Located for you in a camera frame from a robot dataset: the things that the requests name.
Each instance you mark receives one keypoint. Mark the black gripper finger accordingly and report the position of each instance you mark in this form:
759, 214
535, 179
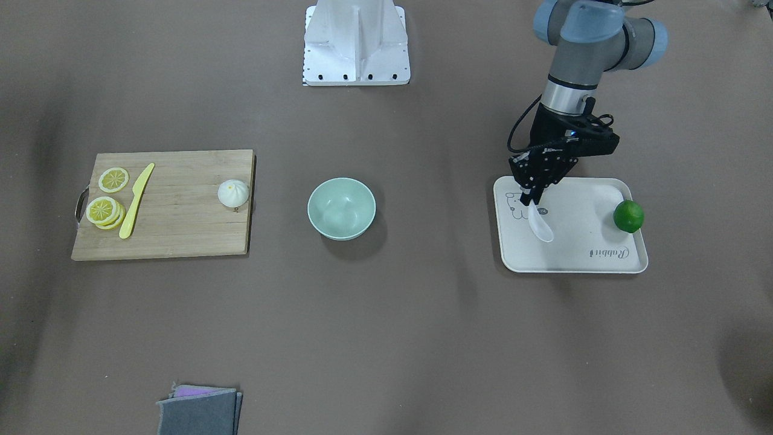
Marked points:
525, 196
535, 194

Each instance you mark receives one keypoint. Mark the lower lemon slice stack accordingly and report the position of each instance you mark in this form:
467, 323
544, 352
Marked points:
105, 213

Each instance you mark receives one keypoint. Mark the white plastic spoon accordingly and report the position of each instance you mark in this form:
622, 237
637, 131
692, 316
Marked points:
538, 225

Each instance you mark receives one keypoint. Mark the upper lemon slice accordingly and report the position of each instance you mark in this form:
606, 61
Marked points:
113, 179

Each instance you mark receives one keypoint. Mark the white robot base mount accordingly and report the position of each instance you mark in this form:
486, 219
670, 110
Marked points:
355, 43

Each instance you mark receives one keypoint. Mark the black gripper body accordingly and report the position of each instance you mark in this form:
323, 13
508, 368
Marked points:
548, 129

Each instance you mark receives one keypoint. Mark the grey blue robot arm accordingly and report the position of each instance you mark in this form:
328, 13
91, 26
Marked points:
591, 38

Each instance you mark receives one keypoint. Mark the yellow plastic knife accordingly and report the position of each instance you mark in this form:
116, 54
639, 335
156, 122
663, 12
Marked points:
138, 188

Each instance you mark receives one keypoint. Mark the white rabbit tray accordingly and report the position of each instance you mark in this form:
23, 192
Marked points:
579, 211

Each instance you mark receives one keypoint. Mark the mint green bowl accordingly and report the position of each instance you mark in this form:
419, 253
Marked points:
341, 208

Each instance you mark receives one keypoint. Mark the grey folded cloth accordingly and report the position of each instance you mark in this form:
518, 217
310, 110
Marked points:
217, 413

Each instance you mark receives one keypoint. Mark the purple cloth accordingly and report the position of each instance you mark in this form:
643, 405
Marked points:
179, 391

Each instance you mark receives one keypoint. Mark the green lime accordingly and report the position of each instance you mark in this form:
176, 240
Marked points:
629, 216

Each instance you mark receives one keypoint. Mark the white steamed bun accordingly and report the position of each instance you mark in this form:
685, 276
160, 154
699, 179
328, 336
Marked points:
233, 193

